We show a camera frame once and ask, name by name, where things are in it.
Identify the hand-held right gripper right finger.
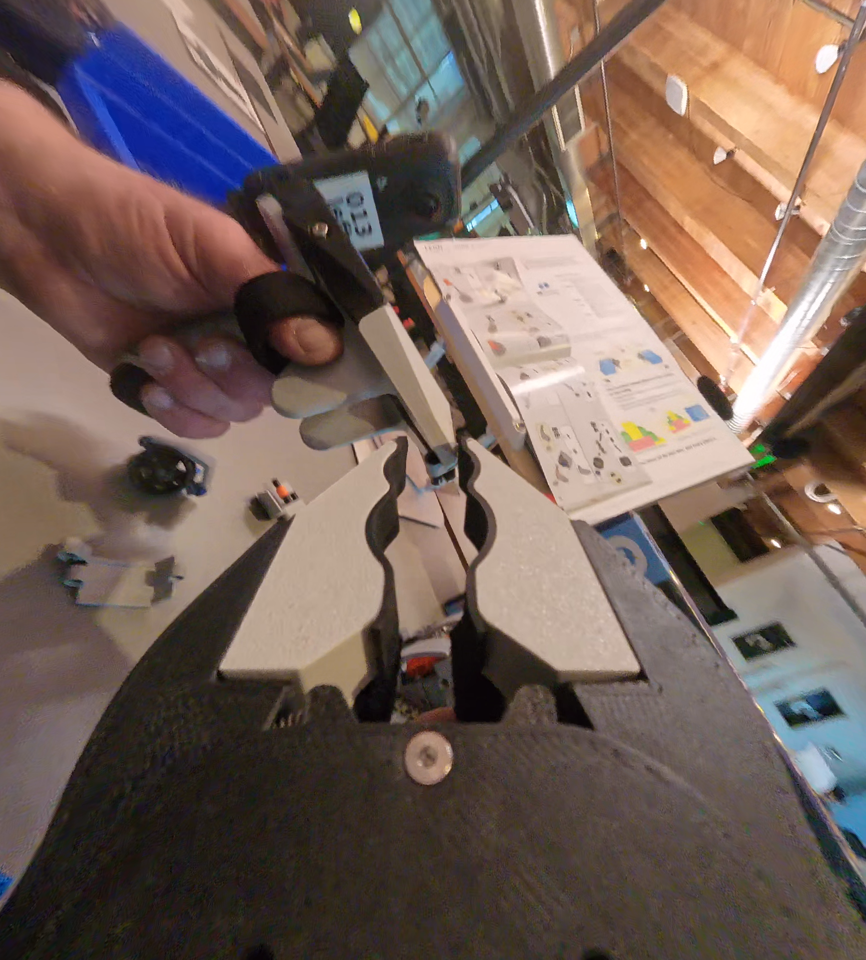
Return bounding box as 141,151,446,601
460,435,644,702

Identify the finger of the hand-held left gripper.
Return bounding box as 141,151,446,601
355,303,459,457

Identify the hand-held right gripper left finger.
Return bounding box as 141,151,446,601
219,435,408,699

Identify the person's left hand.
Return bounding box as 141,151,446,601
0,72,347,439

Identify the blue cardboard box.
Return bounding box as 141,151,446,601
598,510,674,589

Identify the small grey orange brick assembly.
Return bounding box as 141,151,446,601
249,480,302,523

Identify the large grey tracked brick vehicle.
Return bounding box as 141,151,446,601
399,630,456,714

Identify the instruction booklet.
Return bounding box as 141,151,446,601
411,233,756,523

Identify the dark metal pole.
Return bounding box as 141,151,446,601
463,0,671,189

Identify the blue storage bin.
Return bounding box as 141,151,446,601
55,18,281,211

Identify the silver metal duct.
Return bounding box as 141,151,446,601
730,68,866,424

